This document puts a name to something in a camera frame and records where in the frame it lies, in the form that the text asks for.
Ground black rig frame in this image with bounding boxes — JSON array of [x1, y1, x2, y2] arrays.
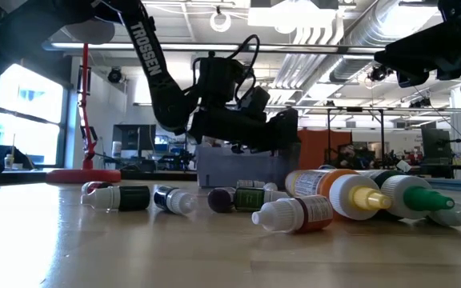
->
[[326, 106, 387, 161]]

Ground orange partition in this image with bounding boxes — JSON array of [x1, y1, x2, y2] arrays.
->
[[297, 128, 354, 170]]

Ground white cable coil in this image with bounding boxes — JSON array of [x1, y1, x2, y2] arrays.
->
[[209, 10, 232, 33]]

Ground person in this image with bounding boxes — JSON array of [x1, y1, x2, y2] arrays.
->
[[336, 143, 375, 170]]

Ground small red dropper bottle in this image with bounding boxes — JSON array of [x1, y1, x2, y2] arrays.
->
[[251, 194, 335, 234]]

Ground large yellow food coloring bottle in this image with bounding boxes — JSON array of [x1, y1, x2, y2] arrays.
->
[[284, 168, 392, 222]]

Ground red desk lamp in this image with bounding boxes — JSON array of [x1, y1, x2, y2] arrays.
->
[[46, 19, 122, 185]]

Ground small blue dropper bottle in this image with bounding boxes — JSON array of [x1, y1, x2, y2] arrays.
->
[[153, 186, 198, 216]]

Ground large green food coloring bottle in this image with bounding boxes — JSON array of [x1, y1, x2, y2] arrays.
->
[[356, 170, 455, 221]]

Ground black overhead light beam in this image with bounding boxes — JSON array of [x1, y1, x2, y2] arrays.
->
[[42, 42, 379, 55]]

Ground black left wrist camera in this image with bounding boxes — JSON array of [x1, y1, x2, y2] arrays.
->
[[238, 85, 272, 121]]

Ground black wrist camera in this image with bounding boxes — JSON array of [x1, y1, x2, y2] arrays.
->
[[437, 0, 461, 21], [238, 85, 272, 121]]

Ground small green label dropper bottle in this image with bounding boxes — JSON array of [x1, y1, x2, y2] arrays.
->
[[233, 186, 291, 213]]

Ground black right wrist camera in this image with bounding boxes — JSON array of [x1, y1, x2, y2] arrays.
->
[[437, 0, 461, 21]]

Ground black sleeved arm cable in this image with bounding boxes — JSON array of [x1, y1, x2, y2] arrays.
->
[[192, 34, 262, 109]]

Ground black ceiling camera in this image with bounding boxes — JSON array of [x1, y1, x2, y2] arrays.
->
[[107, 66, 124, 84], [368, 63, 394, 83]]

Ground grey plastic storage bin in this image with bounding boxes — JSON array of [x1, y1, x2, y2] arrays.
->
[[195, 143, 302, 189]]

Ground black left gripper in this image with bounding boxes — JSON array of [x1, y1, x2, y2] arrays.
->
[[188, 106, 299, 154]]

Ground small dark green dropper bottle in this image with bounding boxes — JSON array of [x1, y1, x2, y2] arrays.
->
[[80, 185, 151, 213]]

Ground black aluminium table frame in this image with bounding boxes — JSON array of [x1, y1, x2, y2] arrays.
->
[[0, 167, 198, 190]]

